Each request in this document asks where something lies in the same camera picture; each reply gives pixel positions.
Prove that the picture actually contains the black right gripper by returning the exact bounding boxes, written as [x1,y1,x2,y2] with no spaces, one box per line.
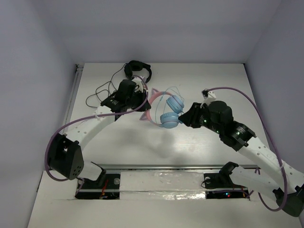
[178,102,223,134]

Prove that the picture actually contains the pink blue cat-ear headphones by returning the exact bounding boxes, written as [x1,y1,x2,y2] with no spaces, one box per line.
[139,86,184,129]

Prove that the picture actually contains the light blue headphone cable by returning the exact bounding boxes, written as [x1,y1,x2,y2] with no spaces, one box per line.
[152,87,186,124]

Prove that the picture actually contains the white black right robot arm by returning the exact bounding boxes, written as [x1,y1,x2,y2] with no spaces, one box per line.
[179,101,304,217]

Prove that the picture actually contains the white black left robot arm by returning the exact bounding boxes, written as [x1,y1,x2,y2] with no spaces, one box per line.
[44,76,151,187]

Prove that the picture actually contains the black headphones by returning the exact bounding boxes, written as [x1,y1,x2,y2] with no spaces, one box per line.
[123,60,152,83]

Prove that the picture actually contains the silver foil tape strip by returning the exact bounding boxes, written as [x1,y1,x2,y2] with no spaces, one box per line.
[119,171,206,200]

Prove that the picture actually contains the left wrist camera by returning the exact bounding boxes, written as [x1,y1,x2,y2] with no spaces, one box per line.
[132,76,147,94]

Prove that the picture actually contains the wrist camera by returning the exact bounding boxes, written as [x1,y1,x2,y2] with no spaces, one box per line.
[132,76,147,94]
[201,89,217,106]

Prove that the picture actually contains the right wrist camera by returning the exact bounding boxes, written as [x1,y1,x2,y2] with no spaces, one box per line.
[201,89,217,106]

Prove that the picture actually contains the black headphone cable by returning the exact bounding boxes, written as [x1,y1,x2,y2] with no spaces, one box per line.
[85,63,126,107]

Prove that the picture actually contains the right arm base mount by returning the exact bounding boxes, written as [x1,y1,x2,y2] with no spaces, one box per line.
[201,162,251,200]

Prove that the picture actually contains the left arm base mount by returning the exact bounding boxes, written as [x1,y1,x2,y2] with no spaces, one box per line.
[75,168,121,200]

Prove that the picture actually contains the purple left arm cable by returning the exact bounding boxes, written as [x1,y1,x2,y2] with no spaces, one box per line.
[44,76,149,198]

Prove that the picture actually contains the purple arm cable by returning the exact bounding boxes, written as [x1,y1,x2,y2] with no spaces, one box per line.
[209,86,288,211]
[44,76,149,198]

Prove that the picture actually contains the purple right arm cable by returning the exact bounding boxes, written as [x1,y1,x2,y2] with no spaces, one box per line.
[209,86,288,211]

